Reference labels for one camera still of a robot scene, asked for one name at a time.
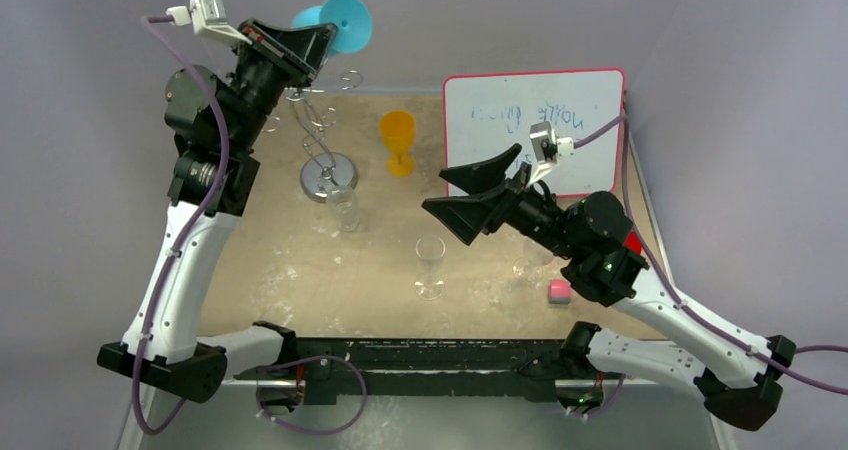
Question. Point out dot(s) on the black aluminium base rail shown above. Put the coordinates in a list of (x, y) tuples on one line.
[(532, 369)]

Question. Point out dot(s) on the clear tumbler glass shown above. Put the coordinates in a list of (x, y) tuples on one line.
[(343, 205)]

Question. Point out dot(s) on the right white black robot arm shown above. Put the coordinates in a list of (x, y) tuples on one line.
[(735, 373)]

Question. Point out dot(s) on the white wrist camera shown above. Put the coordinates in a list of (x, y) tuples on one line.
[(208, 21), (548, 150)]

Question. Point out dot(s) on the pink framed whiteboard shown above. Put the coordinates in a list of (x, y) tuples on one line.
[(486, 114)]

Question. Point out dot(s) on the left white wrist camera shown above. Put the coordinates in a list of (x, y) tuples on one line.
[(208, 21)]

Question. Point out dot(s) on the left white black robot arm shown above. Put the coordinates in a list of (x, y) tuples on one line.
[(215, 121)]

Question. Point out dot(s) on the red plastic wine glass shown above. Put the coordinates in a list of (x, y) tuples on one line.
[(634, 243)]

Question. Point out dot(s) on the orange plastic wine glass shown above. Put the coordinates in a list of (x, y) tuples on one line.
[(397, 131)]

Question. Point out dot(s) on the silver wire wine glass rack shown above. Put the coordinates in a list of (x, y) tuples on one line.
[(324, 168)]

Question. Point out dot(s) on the pink grey eraser block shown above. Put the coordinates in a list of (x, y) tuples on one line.
[(559, 292)]

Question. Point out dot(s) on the blue plastic wine glass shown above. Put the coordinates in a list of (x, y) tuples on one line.
[(351, 17)]

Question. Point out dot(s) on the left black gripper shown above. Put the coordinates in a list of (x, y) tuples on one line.
[(298, 54)]

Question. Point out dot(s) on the clear wine glass right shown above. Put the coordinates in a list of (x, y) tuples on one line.
[(533, 259)]

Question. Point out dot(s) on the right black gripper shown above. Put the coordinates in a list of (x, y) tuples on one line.
[(506, 197)]

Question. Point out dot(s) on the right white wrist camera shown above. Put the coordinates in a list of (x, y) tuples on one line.
[(548, 150)]

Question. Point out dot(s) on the clear champagne flute glass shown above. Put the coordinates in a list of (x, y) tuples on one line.
[(429, 283)]

